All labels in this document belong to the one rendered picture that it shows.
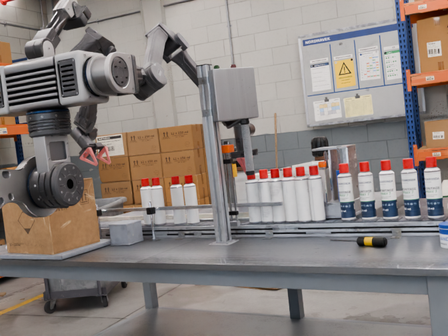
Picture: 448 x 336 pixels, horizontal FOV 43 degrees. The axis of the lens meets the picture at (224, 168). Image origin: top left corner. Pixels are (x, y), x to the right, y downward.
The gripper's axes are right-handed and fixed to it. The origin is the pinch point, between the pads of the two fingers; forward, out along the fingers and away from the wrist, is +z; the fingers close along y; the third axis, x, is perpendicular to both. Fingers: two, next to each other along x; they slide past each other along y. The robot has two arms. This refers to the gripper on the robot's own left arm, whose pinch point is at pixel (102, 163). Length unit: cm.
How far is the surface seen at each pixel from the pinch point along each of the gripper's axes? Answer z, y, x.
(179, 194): 33.7, 5.2, -15.3
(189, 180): 33.0, 4.8, -23.1
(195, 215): 45.1, 4.8, -14.5
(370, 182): 84, -6, -78
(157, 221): 34.5, 5.8, 1.4
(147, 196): 22.9, 7.1, -2.0
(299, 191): 69, -4, -57
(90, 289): -8, 152, 164
